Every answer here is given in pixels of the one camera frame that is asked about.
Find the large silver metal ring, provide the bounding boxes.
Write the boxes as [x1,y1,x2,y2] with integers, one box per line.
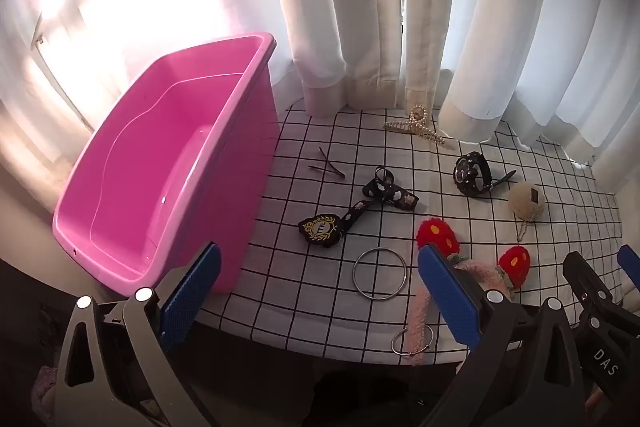
[352,247,408,303]

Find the pearl hair claw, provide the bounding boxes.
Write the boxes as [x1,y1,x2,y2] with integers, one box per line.
[384,104,458,150]

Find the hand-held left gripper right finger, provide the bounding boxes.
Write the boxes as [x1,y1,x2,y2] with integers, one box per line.
[417,243,587,427]

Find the pink headband red plush ears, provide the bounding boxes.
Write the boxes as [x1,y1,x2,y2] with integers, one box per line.
[405,217,533,358]

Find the small silver metal ring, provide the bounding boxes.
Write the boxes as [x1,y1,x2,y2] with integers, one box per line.
[390,324,436,355]

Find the pink plastic basin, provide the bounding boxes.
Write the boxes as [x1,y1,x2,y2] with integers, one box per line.
[52,32,281,298]

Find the black lanyard badge keychain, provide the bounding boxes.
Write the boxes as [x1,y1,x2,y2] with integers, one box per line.
[297,166,420,249]

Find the cream textured curtain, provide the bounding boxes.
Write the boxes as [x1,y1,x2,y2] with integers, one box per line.
[400,0,458,112]

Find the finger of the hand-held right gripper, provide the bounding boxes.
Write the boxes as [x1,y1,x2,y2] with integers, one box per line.
[562,251,614,309]
[617,244,640,294]

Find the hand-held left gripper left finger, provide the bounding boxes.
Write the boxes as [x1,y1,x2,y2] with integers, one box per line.
[52,242,223,427]

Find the beige plush face keychain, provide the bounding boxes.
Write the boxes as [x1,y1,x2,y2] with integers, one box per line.
[507,181,548,245]

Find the black wrist watch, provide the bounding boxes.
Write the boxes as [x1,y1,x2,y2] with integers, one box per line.
[452,151,518,198]

